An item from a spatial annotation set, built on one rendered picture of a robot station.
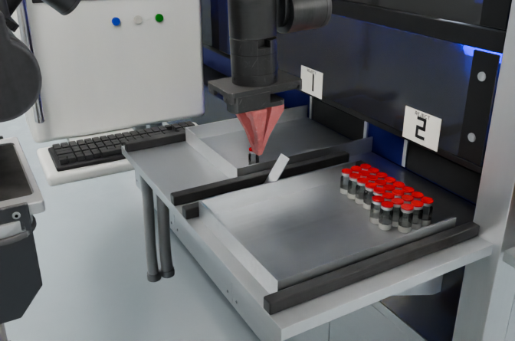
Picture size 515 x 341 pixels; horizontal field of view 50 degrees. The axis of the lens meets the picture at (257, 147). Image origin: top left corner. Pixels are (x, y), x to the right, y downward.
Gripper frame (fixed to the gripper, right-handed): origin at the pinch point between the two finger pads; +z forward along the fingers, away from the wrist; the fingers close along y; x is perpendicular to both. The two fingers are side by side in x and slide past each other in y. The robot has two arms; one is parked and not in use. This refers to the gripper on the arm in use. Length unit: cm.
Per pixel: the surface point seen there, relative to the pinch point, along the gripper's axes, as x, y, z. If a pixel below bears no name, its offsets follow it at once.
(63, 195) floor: 220, 1, 107
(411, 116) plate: 9.8, 37.1, 6.4
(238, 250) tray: 5.5, -0.9, 18.7
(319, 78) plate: 38, 37, 6
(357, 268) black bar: -7.2, 11.6, 19.1
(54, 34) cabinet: 90, -9, -1
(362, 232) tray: 2.4, 20.4, 21.2
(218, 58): 107, 45, 17
